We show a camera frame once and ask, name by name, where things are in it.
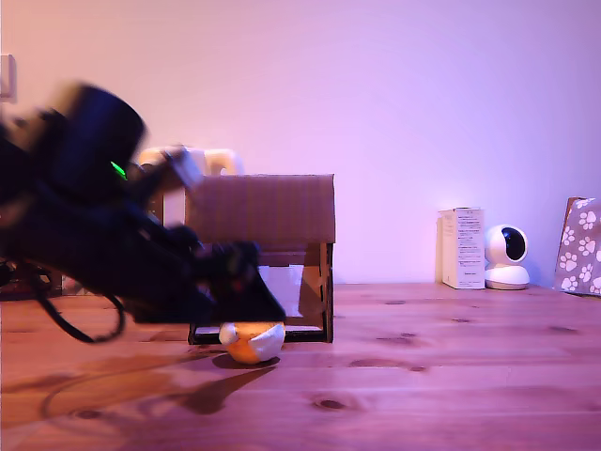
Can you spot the yellow and white footbag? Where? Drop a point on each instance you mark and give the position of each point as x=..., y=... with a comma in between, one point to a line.
x=253, y=345

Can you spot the small white round camera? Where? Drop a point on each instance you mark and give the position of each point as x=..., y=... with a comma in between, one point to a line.
x=504, y=277

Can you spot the white electric kettle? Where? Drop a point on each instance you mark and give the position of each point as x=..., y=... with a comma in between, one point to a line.
x=218, y=153

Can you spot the wooden chair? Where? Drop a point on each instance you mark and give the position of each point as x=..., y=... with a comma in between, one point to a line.
x=574, y=201

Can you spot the white printed carton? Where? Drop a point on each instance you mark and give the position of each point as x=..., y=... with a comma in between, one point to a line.
x=469, y=249

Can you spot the wall switch plate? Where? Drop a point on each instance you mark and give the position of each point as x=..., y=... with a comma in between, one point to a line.
x=7, y=77

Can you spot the cardboard dice tower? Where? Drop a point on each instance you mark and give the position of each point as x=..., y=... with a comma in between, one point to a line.
x=282, y=211

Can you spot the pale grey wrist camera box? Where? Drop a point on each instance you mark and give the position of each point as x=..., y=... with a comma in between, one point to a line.
x=188, y=166

